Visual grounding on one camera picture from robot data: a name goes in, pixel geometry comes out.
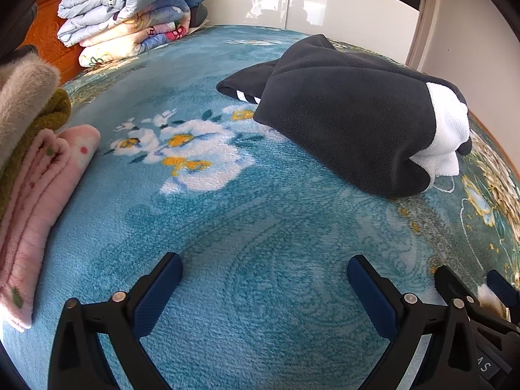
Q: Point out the orange wooden bed rail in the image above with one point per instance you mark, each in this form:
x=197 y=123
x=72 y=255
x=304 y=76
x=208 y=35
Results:
x=493 y=135

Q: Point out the olive green folded garment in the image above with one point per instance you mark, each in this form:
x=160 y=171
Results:
x=48 y=122

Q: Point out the floral folded quilt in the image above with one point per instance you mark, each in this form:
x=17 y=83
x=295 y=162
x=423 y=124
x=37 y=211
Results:
x=134 y=38

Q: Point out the beige fluffy folded garment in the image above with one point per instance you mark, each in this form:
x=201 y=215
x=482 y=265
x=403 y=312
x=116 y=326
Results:
x=24 y=89

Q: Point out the dark grey pillow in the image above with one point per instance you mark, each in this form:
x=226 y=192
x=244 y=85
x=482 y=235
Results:
x=199 y=14

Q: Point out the orange wooden headboard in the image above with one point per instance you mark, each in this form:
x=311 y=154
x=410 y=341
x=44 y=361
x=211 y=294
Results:
x=40 y=24

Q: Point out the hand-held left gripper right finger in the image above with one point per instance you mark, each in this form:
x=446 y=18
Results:
x=371 y=296

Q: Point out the dark grey fleece garment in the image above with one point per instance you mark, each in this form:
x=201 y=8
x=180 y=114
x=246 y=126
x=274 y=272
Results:
x=345 y=109

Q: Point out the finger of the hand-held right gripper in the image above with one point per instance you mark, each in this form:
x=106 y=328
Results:
x=449 y=282
x=503 y=290

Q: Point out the pink dotted folded garment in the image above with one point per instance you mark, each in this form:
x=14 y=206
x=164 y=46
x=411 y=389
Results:
x=36 y=195

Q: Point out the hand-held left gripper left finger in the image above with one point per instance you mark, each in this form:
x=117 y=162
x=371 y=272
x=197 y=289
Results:
x=156 y=298

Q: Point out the teal floral blanket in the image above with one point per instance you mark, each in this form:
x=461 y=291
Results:
x=264 y=219

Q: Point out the white glossy wardrobe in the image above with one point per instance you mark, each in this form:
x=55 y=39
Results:
x=345 y=8

